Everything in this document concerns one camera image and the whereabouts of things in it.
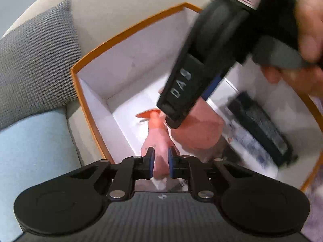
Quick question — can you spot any orange cardboard box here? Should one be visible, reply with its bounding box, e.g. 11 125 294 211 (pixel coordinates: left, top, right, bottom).
70 2 323 192

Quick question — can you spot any beige sofa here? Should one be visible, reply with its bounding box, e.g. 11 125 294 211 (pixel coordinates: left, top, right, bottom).
0 0 238 167

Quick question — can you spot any houndstooth pillow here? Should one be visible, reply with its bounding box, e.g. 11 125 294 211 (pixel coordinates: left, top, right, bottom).
0 0 83 131

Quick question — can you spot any light blue cushion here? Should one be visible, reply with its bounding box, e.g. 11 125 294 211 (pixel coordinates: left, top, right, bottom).
0 108 84 218

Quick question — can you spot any person's right hand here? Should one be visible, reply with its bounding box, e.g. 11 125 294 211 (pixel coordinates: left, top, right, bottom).
262 0 323 99

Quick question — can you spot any pink pump bottle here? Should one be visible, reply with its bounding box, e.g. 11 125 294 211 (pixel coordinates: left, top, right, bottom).
136 108 182 180
158 86 225 152

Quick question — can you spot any black glasses case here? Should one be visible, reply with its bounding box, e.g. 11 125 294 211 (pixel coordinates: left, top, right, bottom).
226 92 299 168

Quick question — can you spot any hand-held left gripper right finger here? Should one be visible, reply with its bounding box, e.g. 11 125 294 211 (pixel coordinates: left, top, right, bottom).
168 147 258 200

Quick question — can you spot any white printed lotion tube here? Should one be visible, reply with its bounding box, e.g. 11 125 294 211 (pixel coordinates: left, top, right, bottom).
223 120 278 174

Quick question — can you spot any purple fuzzy cloth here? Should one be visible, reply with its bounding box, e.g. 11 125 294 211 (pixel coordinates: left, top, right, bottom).
299 181 323 242

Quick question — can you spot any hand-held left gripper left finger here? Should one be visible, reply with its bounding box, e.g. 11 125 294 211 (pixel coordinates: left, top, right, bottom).
65 147 155 200

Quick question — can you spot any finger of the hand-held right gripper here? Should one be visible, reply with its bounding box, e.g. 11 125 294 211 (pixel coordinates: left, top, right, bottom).
202 74 225 102
156 53 222 129

